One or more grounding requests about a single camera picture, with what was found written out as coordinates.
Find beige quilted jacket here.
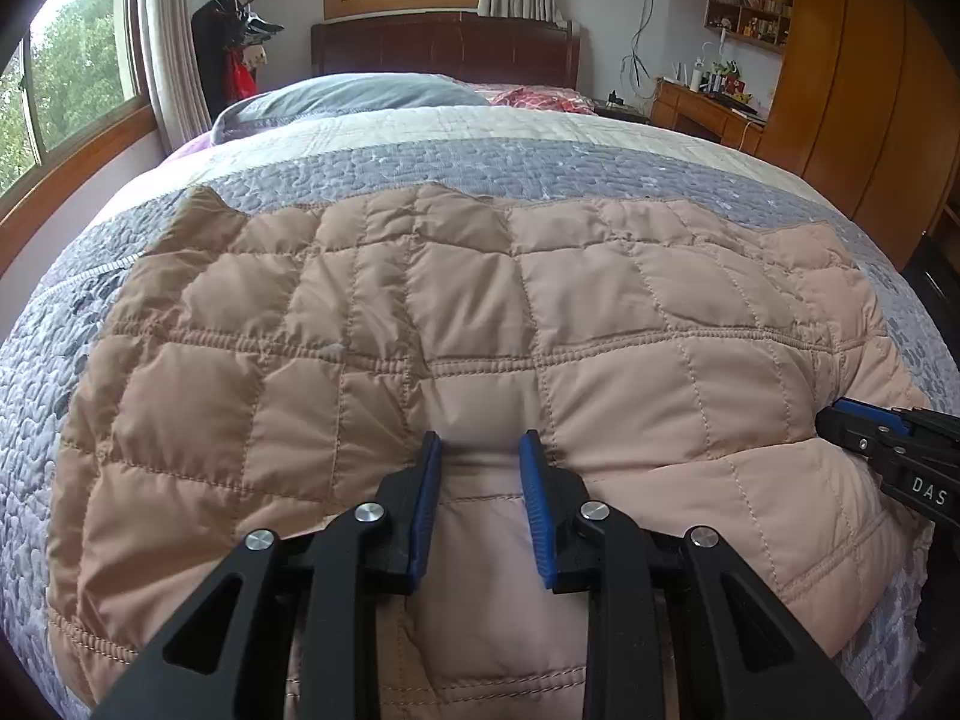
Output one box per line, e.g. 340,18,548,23
47,185,923,718

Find coat rack with clothes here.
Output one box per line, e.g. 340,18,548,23
190,0,283,121

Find wooden wardrobe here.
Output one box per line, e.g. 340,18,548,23
757,0,958,266

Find wooden desk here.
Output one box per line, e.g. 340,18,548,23
649,78,765,156

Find grey floral quilted bedspread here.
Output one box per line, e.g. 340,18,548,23
2,107,958,718

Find red patterned cloth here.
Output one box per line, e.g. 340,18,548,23
491,86,596,115

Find dark wooden headboard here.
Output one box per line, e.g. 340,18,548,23
311,11,581,88

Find light side curtain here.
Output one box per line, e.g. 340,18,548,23
137,0,212,153

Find grey pillow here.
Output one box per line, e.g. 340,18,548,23
212,73,488,145

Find large side window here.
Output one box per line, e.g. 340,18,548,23
2,0,156,268

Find wall shelf with items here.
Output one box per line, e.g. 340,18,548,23
704,0,794,54

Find hanging white cables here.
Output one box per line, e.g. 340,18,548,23
618,0,677,96

